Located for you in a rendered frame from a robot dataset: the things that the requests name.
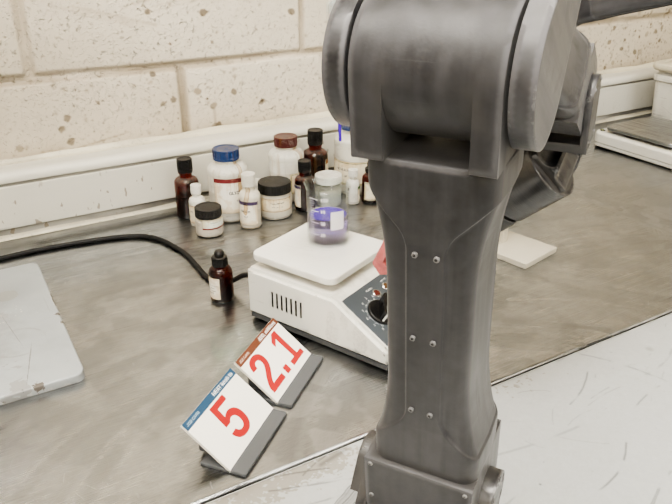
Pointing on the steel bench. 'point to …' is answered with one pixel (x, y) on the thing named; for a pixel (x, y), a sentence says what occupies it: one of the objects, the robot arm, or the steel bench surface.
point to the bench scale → (640, 139)
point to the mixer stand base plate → (32, 337)
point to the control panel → (358, 303)
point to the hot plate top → (288, 249)
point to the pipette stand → (522, 249)
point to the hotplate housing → (316, 310)
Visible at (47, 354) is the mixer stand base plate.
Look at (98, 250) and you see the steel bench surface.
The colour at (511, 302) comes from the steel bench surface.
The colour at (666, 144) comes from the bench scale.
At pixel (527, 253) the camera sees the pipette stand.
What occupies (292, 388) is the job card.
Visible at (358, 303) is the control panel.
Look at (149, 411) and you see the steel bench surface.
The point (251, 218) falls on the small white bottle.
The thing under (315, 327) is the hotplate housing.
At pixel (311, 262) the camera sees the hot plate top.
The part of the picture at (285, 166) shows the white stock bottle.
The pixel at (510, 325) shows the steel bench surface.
